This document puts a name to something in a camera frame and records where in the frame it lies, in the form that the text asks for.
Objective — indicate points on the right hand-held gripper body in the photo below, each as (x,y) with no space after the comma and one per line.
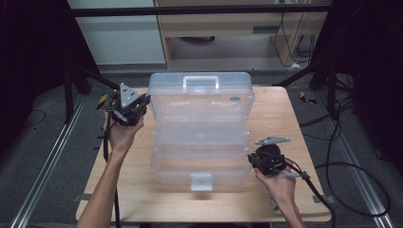
(271,158)

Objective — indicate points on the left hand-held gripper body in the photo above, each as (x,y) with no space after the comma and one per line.
(126,98)

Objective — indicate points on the clear plastic storage box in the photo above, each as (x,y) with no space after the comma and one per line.
(201,136)

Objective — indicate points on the person's right hand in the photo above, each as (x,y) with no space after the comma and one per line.
(282,188)

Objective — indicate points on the person's left hand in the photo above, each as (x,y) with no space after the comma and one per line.
(122,137)

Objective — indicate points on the black metal stand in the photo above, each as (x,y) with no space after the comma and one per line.
(332,91)
(95,77)

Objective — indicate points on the white cabinet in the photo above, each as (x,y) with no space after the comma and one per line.
(120,38)

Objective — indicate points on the grey tape piece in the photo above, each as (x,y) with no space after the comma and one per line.
(83,197)
(323,199)

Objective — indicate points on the black curtain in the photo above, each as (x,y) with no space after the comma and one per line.
(28,63)
(374,63)

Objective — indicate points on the light wooden desk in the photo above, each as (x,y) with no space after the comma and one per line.
(228,25)

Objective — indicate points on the aluminium floor rail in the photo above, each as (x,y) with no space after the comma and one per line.
(47,164)
(358,177)

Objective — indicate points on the black horizontal frame bar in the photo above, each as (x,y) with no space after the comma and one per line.
(190,10)

